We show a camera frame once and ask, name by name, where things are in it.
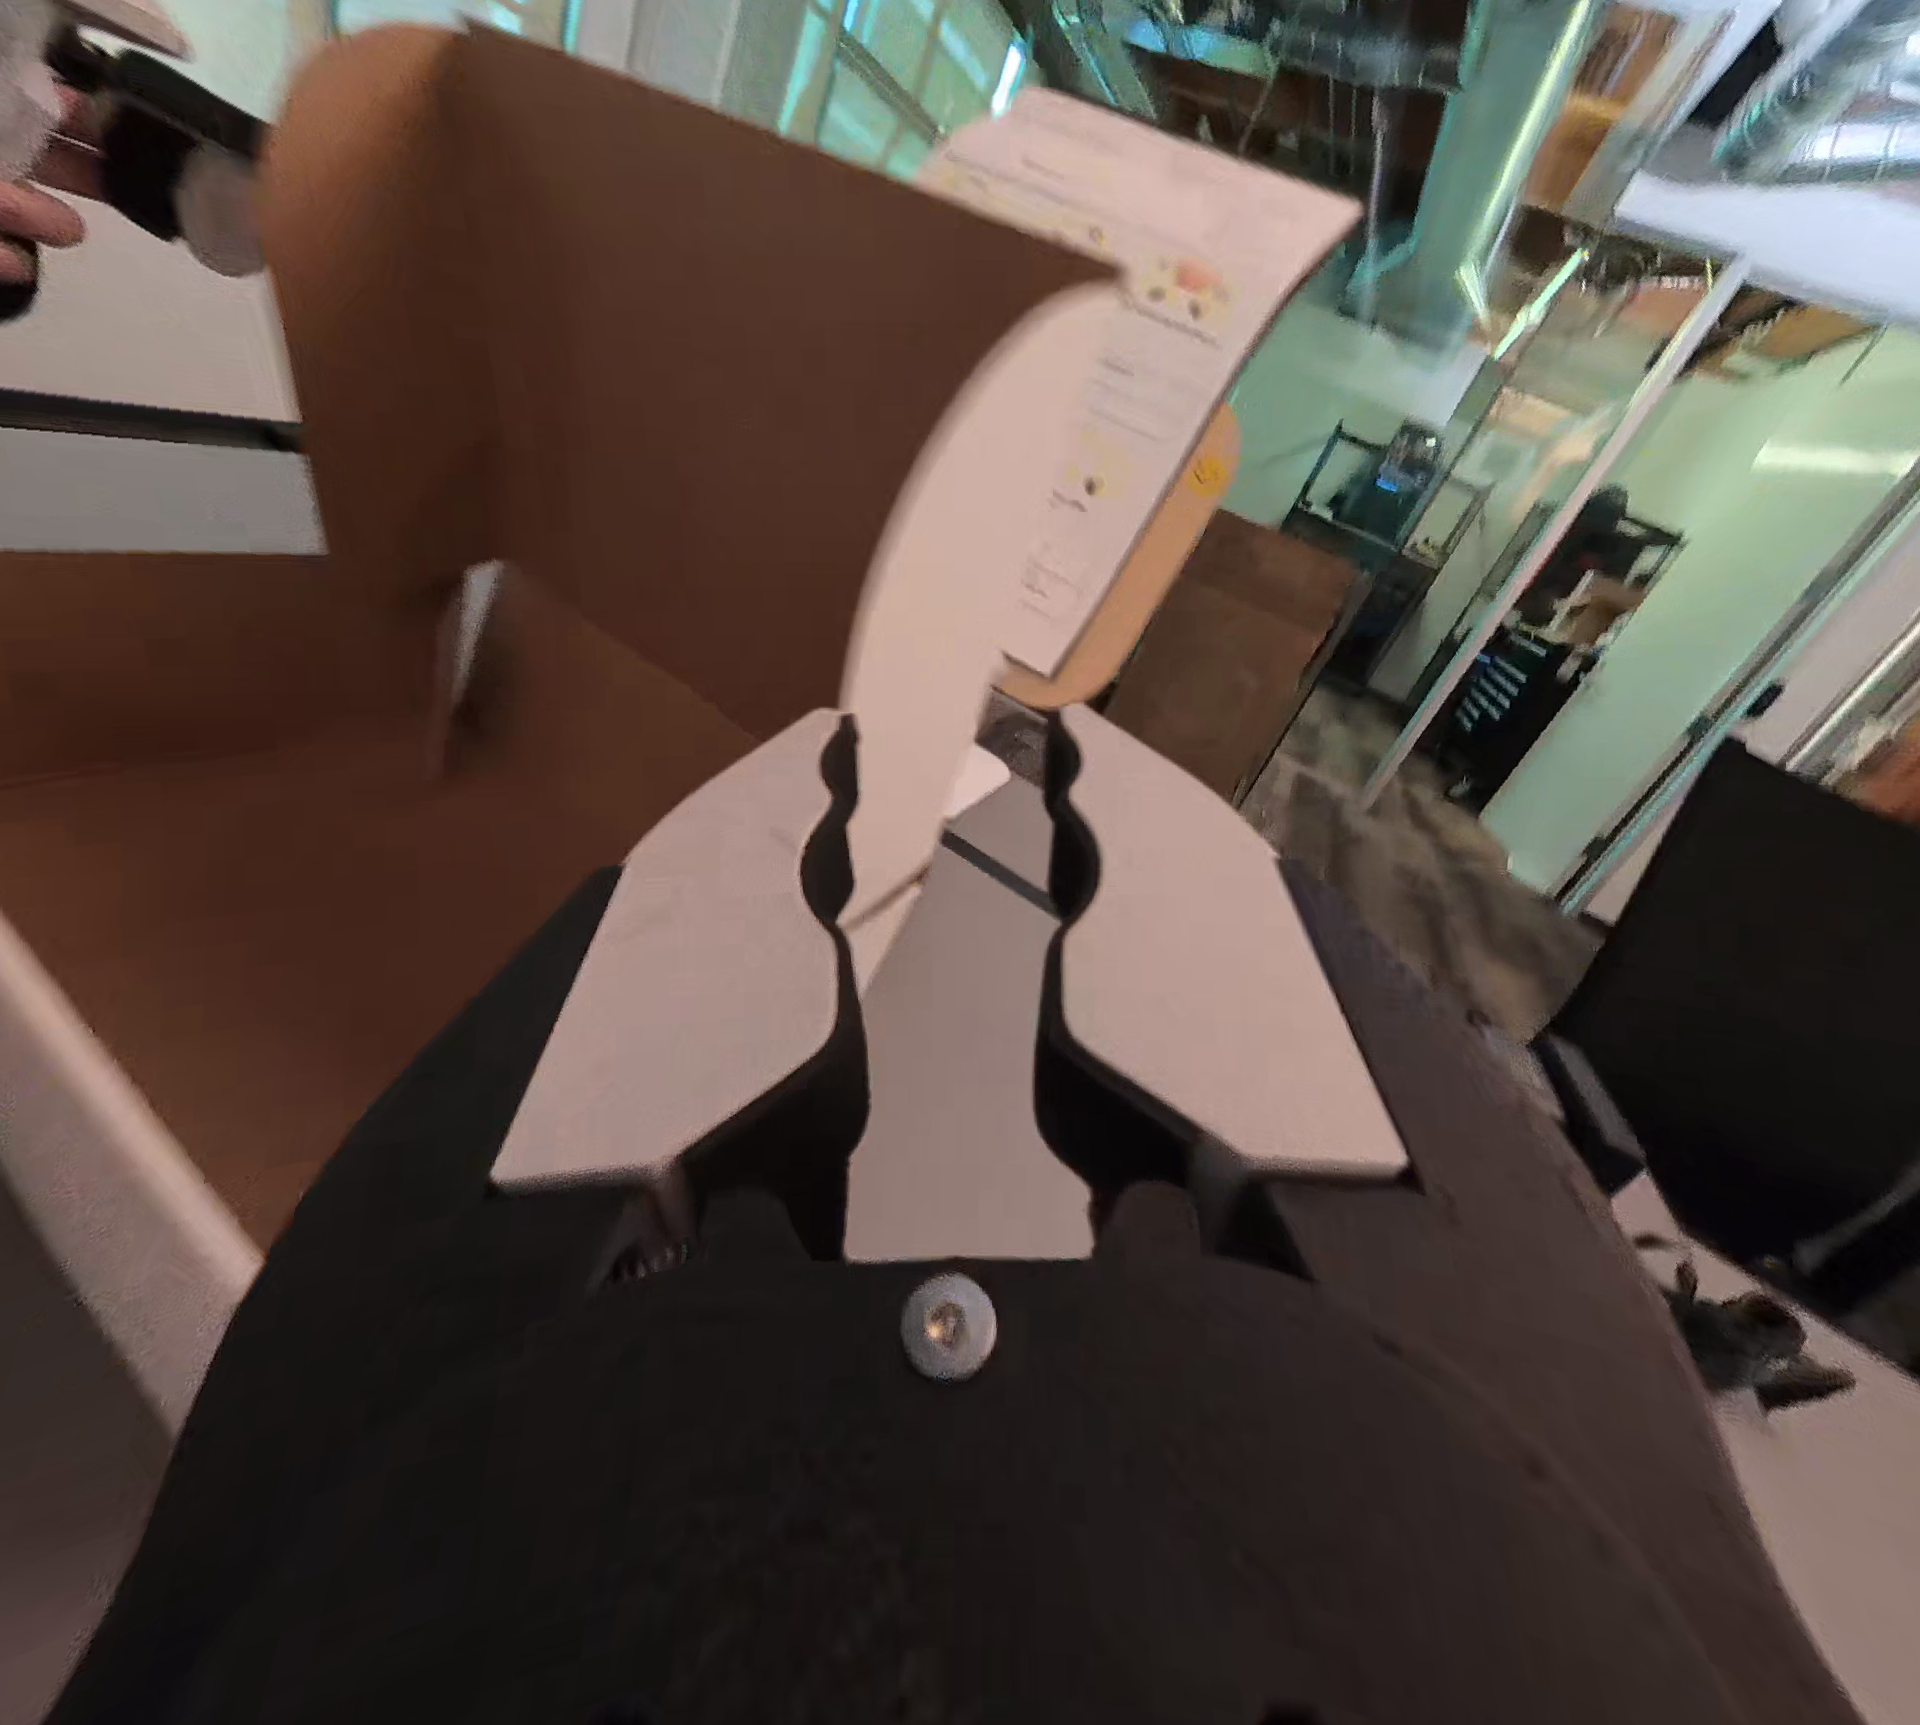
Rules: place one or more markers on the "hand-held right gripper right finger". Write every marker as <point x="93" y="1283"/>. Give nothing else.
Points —
<point x="1201" y="991"/>

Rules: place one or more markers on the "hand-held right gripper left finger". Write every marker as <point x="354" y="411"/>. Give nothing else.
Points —
<point x="704" y="991"/>

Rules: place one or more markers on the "cardboard mailer box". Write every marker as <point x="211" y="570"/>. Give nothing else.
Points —
<point x="630" y="405"/>

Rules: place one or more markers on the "person's left hand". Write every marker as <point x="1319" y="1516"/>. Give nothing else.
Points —
<point x="26" y="233"/>

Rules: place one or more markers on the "brown wooden panel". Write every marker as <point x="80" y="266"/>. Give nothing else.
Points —
<point x="1238" y="653"/>

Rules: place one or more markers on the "wooden document board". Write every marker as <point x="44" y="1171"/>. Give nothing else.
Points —
<point x="1171" y="571"/>

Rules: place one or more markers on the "black equipment rack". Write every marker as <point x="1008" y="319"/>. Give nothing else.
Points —
<point x="1388" y="511"/>
<point x="1568" y="623"/>

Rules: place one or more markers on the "yellow smiley sticker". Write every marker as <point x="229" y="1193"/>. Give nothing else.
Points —
<point x="1208" y="472"/>

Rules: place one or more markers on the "black office chair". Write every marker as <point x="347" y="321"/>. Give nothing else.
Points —
<point x="1754" y="991"/>

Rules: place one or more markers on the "printed instruction sheet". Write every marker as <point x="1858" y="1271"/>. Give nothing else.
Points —
<point x="1185" y="284"/>

